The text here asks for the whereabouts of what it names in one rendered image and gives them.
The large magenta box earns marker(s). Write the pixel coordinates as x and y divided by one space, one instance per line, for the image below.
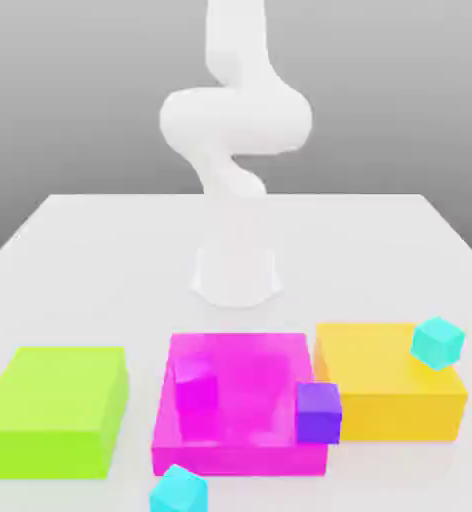
252 384

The large lime green box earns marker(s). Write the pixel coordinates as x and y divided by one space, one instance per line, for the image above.
48 408

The small purple cube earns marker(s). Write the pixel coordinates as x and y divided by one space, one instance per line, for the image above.
318 414

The small magenta cube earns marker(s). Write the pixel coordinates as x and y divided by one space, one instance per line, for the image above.
196 396

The small cyan cube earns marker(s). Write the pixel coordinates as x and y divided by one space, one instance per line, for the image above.
178 492
438 342

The large orange box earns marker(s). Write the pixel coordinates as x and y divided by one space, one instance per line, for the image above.
380 384

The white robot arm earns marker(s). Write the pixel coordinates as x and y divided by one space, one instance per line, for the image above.
236 116

